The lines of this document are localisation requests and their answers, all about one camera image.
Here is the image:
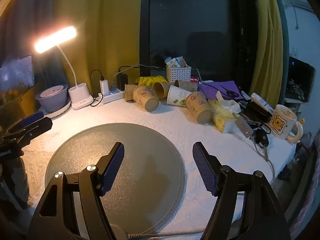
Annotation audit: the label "dark grey curtain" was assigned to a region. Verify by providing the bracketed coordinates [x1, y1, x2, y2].
[0, 0, 62, 85]

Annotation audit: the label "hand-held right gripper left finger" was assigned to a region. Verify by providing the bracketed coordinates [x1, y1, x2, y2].
[26, 142, 125, 240]

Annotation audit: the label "black power adapter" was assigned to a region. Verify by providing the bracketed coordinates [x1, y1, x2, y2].
[117, 74, 129, 92]

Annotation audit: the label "white green print paper cup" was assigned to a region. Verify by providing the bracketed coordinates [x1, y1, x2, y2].
[167, 85, 195, 107]

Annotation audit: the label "small packets bundle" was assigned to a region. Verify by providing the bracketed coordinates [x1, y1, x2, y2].
[164, 57, 187, 68]

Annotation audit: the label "black charger cable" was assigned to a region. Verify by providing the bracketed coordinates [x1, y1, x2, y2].
[89, 69, 104, 107]

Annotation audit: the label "cream bear print mug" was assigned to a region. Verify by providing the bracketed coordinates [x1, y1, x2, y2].
[270, 104, 304, 144]

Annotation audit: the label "plain brown paper cup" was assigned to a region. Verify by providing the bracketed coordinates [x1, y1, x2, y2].
[152, 81, 173, 99]
[174, 79, 199, 93]
[124, 84, 137, 102]

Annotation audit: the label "purple cloth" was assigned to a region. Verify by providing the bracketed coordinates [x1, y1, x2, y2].
[199, 80, 247, 101]

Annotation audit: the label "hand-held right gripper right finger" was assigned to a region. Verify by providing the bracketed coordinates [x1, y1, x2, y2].
[192, 142, 292, 240]

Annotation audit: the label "black case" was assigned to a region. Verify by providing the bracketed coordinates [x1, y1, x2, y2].
[243, 101, 272, 124]

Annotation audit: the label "white plastic basket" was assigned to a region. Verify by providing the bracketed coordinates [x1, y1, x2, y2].
[166, 65, 192, 84]

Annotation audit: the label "white power strip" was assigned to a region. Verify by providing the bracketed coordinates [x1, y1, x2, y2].
[96, 89, 125, 104]

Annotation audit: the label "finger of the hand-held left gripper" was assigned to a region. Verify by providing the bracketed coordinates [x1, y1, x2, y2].
[5, 111, 45, 133]
[2, 117, 53, 146]

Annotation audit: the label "dark window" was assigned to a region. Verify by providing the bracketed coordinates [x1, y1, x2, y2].
[140, 0, 253, 87]

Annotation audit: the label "white desk lamp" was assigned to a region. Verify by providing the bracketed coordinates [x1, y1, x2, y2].
[34, 25, 93, 110]

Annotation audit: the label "person's left forearm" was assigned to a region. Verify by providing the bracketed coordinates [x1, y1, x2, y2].
[0, 159, 30, 210]

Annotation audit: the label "landscape picture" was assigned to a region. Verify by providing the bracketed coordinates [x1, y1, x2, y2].
[0, 54, 35, 105]

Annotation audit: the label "small white device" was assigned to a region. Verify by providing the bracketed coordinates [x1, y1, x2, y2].
[234, 117, 254, 138]

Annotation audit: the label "purple bowl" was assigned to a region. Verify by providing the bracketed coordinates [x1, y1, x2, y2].
[36, 84, 68, 112]

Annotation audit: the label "yellow cloth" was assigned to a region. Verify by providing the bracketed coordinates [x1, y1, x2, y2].
[135, 76, 167, 87]

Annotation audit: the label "white textured tablecloth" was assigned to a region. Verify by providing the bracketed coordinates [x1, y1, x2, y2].
[23, 97, 299, 233]

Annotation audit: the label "white plug charger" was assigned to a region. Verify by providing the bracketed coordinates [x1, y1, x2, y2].
[100, 79, 110, 96]

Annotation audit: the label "white tube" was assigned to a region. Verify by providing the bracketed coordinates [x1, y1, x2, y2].
[251, 92, 275, 115]

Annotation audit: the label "cartoon print paper cup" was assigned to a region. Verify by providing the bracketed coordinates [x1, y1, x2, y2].
[185, 92, 214, 125]
[132, 85, 159, 112]

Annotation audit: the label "round grey mat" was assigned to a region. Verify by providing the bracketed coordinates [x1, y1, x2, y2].
[45, 122, 186, 236]

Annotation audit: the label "yellow curtain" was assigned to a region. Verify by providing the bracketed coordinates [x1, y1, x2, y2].
[251, 0, 291, 101]
[54, 0, 143, 98]

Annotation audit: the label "black scissors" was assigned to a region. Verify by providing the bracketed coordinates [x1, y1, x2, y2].
[220, 88, 241, 98]

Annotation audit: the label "black car key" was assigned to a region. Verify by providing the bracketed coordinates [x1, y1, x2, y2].
[254, 129, 270, 148]

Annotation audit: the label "dark monitor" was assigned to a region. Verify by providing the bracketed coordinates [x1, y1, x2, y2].
[284, 56, 316, 103]

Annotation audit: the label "round white tray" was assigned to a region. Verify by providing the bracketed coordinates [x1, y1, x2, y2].
[41, 97, 72, 119]

